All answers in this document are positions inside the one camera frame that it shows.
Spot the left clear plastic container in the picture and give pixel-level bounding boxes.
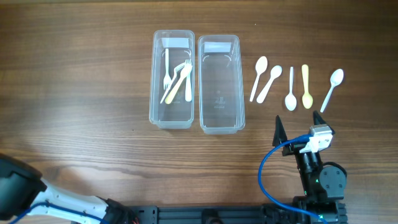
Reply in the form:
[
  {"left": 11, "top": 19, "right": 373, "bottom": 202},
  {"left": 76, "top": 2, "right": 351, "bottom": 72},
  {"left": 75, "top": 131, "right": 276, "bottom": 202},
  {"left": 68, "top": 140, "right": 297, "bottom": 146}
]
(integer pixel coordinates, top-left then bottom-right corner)
[{"left": 149, "top": 30, "right": 195, "bottom": 129}]

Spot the rightmost white plastic spoon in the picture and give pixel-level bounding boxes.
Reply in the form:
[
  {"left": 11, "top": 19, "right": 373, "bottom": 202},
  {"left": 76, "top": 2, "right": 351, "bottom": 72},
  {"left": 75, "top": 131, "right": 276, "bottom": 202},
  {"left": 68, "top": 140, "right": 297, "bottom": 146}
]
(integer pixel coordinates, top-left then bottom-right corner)
[{"left": 320, "top": 68, "right": 344, "bottom": 113}]

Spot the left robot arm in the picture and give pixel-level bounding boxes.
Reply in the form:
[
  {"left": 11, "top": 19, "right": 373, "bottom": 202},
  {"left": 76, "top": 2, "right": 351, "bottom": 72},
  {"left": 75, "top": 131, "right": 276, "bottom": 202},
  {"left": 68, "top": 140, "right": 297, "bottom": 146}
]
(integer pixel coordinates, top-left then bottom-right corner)
[{"left": 1, "top": 154, "right": 140, "bottom": 223}]

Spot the clear plastic container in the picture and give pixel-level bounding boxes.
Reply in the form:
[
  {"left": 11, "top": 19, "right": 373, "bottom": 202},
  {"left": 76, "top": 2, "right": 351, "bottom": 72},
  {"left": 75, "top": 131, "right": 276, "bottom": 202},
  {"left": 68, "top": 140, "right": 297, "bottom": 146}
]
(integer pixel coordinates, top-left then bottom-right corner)
[
  {"left": 198, "top": 35, "right": 246, "bottom": 134},
  {"left": 149, "top": 30, "right": 195, "bottom": 129}
]

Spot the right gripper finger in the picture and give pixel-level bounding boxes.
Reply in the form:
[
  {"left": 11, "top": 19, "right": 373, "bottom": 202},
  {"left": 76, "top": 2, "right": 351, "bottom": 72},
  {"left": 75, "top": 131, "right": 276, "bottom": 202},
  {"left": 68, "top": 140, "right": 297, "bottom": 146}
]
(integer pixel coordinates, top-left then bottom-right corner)
[
  {"left": 272, "top": 115, "right": 288, "bottom": 146},
  {"left": 313, "top": 110, "right": 335, "bottom": 134}
]

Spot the wide white plastic spoon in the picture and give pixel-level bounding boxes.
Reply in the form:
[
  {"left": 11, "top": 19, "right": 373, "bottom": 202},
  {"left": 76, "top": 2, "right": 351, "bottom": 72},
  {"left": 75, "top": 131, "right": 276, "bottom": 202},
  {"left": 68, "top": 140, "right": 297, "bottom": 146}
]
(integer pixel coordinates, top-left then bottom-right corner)
[{"left": 256, "top": 65, "right": 282, "bottom": 103}]

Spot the yellow plastic spoon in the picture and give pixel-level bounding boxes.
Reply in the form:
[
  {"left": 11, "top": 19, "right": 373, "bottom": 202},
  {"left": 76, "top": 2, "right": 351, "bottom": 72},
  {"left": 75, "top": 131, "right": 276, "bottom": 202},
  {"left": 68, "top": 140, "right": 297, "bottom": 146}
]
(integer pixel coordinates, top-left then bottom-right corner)
[{"left": 302, "top": 64, "right": 313, "bottom": 109}]

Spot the slanted white plastic fork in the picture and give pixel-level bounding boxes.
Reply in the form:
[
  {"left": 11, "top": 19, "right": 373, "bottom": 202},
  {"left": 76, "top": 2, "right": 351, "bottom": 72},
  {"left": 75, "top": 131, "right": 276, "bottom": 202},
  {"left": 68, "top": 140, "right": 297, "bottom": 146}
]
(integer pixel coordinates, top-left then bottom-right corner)
[{"left": 163, "top": 48, "right": 171, "bottom": 90}]

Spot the yellow plastic fork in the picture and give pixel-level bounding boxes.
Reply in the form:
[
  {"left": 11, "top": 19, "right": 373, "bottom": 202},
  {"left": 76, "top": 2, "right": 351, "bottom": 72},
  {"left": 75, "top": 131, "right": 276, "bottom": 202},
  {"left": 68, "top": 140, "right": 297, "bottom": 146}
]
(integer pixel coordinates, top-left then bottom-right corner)
[{"left": 165, "top": 63, "right": 192, "bottom": 104}]

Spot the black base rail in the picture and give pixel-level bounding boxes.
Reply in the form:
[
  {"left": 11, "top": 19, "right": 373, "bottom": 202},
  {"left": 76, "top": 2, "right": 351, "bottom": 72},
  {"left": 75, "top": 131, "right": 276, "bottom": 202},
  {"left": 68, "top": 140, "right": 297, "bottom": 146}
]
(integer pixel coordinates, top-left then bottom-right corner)
[{"left": 71, "top": 203, "right": 348, "bottom": 224}]

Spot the white spoon bowl down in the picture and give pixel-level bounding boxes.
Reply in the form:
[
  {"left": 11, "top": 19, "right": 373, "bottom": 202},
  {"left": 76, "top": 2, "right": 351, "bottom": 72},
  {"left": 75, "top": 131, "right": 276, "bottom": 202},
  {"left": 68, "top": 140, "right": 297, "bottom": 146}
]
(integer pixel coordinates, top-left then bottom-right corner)
[{"left": 285, "top": 67, "right": 297, "bottom": 111}]

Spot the left blue cable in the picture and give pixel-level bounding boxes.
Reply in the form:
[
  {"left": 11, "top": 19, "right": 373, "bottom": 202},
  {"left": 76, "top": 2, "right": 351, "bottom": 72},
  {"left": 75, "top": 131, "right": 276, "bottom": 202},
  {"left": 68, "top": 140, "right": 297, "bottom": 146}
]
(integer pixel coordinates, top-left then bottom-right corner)
[{"left": 9, "top": 201, "right": 109, "bottom": 224}]

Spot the right clear plastic container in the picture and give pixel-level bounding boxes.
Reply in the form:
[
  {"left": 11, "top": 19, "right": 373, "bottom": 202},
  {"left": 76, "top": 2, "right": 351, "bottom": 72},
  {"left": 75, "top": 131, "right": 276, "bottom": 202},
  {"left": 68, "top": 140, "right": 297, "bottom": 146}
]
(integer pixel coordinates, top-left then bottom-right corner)
[{"left": 198, "top": 35, "right": 246, "bottom": 134}]

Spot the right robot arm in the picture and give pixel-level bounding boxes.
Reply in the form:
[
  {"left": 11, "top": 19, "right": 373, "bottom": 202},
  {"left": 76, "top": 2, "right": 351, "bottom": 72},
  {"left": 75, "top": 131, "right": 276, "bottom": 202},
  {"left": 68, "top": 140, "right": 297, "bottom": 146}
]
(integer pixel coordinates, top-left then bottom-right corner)
[{"left": 272, "top": 111, "right": 348, "bottom": 223}]

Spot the blue cable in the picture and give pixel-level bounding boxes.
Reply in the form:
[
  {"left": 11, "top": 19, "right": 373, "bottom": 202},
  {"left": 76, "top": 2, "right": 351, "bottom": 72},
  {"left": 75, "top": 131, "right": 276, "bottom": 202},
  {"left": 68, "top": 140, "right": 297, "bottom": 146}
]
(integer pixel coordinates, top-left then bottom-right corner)
[
  {"left": 9, "top": 201, "right": 109, "bottom": 224},
  {"left": 257, "top": 134, "right": 328, "bottom": 224}
]

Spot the right blue cable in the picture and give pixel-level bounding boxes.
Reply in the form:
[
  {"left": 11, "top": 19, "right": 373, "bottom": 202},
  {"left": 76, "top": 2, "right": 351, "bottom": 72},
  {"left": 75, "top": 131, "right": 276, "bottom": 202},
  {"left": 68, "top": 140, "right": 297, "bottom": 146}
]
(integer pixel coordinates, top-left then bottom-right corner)
[{"left": 257, "top": 134, "right": 328, "bottom": 224}]

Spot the cream plastic spoon leftmost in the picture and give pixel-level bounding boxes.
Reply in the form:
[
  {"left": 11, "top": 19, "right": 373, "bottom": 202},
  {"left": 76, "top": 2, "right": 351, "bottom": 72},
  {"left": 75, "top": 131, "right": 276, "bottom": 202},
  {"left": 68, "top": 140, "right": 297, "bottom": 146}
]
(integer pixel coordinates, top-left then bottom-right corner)
[{"left": 249, "top": 56, "right": 268, "bottom": 102}]

